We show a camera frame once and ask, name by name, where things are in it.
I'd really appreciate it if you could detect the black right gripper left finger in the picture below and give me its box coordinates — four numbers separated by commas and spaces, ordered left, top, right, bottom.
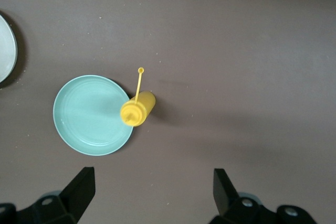
0, 166, 96, 224

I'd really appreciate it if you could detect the yellow squeeze bottle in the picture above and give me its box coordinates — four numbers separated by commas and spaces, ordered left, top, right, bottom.
120, 67, 156, 127

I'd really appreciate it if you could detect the beige plate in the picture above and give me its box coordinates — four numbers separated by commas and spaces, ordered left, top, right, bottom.
0, 11, 18, 89

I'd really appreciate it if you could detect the mint green plate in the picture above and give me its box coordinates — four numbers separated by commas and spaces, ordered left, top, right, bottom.
52, 74, 135, 156

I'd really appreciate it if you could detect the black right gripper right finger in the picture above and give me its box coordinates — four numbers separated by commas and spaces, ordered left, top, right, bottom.
209, 168, 319, 224

